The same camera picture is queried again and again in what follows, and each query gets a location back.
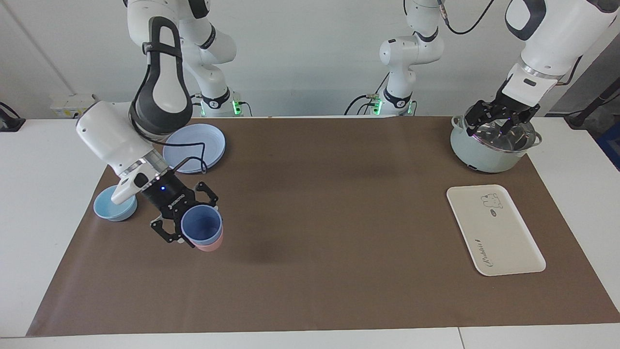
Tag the blue ribbed cup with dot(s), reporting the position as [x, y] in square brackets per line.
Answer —
[201, 224]

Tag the brown table mat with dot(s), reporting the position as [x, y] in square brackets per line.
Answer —
[315, 271]

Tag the white wall power strip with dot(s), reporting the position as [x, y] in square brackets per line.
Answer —
[65, 104]

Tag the black clamp mount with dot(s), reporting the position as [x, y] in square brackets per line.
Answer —
[9, 125]

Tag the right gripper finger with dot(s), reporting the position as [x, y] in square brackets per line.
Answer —
[206, 195]
[167, 231]

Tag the cream tray with bear print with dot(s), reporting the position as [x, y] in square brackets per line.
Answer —
[494, 232]

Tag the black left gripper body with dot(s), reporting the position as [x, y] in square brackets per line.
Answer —
[511, 106]

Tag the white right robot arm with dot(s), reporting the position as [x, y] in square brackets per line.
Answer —
[162, 92]

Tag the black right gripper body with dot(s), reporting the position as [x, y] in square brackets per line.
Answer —
[169, 198]

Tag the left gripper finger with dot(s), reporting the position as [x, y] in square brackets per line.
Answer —
[520, 119]
[479, 116]

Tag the pale green cooking pot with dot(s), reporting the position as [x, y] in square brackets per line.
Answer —
[479, 157]

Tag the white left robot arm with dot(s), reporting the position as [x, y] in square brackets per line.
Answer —
[557, 34]

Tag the pink cup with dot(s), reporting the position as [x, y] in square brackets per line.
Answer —
[210, 246]

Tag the black stand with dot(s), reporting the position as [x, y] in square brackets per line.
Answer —
[579, 118]

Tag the lavender blue plate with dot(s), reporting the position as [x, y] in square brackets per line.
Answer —
[208, 140]

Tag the light blue bowl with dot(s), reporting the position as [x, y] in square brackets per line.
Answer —
[114, 211]

